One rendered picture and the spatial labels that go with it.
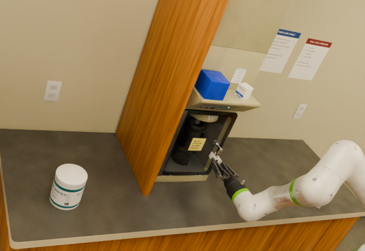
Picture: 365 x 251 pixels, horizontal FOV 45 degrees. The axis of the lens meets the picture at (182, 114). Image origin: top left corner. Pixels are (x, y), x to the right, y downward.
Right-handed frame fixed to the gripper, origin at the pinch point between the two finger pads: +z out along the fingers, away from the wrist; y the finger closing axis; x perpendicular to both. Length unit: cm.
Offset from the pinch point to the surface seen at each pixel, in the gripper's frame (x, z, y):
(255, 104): -36.7, -5.6, 2.1
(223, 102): -34.0, -6.2, 19.5
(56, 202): 27, -8, 74
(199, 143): -4.8, 4.2, 10.6
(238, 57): -52, 5, 15
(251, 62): -51, 5, 7
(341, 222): 20, -22, -99
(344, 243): 88, 21, -214
